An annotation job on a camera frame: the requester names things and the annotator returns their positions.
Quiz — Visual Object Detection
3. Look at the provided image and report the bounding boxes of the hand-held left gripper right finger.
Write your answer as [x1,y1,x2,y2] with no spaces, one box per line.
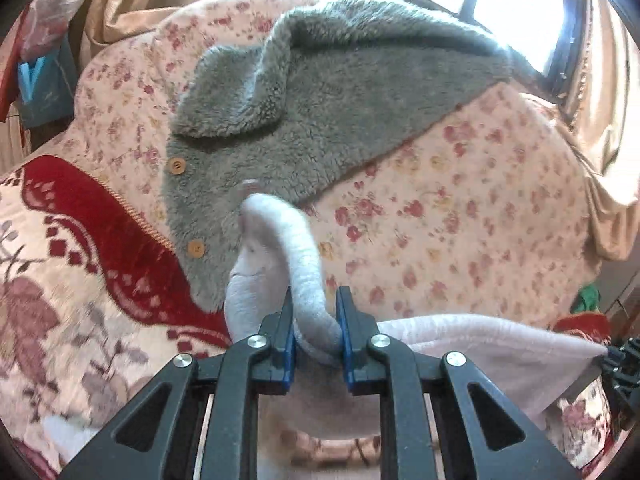
[335,285,582,480]

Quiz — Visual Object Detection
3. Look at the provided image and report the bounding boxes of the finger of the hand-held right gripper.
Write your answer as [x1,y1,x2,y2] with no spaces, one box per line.
[600,336,640,411]

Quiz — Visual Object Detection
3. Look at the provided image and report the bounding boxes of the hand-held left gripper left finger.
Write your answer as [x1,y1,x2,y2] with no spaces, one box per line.
[57,287,298,480]

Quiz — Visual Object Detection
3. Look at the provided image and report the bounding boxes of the light grey pants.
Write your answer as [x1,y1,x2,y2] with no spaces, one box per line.
[222,192,608,480]

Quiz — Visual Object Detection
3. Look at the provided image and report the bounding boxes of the green cloth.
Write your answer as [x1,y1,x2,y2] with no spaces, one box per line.
[571,284,603,313]

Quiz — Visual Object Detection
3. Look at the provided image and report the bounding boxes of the floral quilt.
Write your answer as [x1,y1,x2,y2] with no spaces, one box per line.
[65,0,603,331]

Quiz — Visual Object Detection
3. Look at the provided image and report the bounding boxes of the beige curtain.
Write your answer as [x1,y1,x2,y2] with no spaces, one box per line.
[80,0,211,63]
[560,0,640,263]

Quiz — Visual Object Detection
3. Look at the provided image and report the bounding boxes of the grey fleece jacket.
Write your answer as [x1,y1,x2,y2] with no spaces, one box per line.
[164,0,531,313]

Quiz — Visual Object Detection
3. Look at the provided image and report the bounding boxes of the blue bag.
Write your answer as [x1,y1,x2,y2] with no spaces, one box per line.
[16,35,80,129]

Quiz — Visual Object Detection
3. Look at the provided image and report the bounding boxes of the window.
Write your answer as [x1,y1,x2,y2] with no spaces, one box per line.
[450,0,593,91]

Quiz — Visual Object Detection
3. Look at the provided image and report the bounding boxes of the clear plastic bag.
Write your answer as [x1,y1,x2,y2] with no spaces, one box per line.
[19,0,97,63]

